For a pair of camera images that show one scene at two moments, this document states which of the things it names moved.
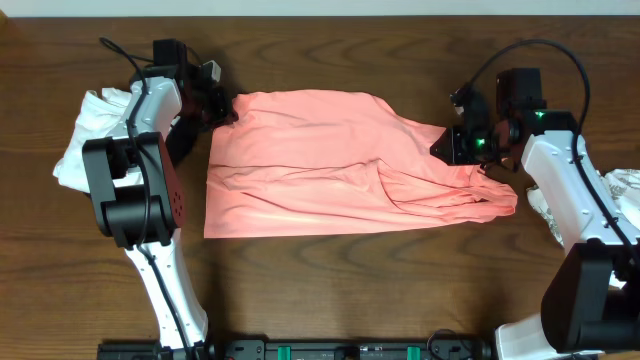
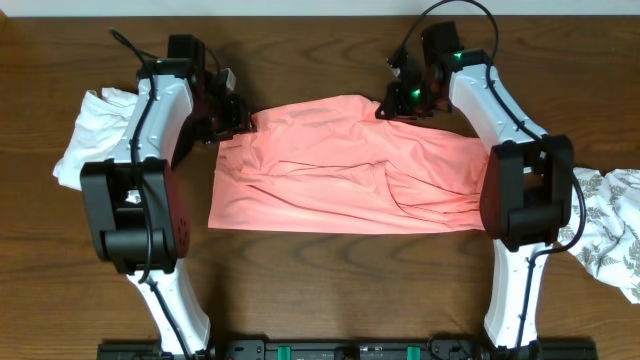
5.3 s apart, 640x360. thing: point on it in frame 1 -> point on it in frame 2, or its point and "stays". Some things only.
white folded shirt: (95, 118) stays
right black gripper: (455, 156) -> (394, 106)
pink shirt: (314, 161) stays
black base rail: (300, 349) stays
